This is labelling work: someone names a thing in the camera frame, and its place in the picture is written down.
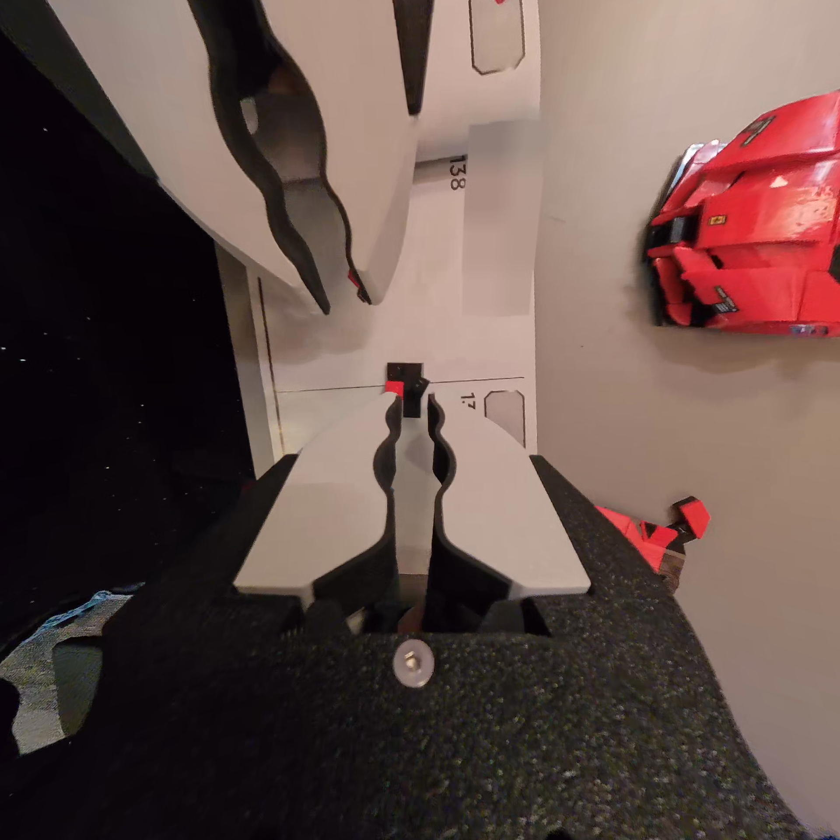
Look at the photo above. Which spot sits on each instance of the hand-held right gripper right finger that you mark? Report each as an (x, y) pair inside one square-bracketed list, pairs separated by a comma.
[(505, 512)]

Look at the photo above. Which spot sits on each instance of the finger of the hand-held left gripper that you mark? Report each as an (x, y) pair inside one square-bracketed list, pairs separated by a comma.
[(367, 98), (164, 98)]

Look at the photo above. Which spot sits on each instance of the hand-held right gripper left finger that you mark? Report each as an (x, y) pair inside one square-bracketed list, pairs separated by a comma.
[(328, 512)]

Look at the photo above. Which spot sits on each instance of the small black red brick assembly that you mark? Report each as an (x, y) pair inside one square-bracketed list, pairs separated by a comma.
[(410, 394)]

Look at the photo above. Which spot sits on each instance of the white instruction booklet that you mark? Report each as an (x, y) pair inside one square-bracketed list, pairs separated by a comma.
[(328, 341)]

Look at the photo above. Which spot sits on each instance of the red black brick subassembly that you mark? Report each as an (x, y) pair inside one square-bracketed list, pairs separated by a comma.
[(646, 535)]

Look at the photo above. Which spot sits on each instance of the red brick-built toy car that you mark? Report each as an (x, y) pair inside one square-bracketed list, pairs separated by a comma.
[(754, 229)]

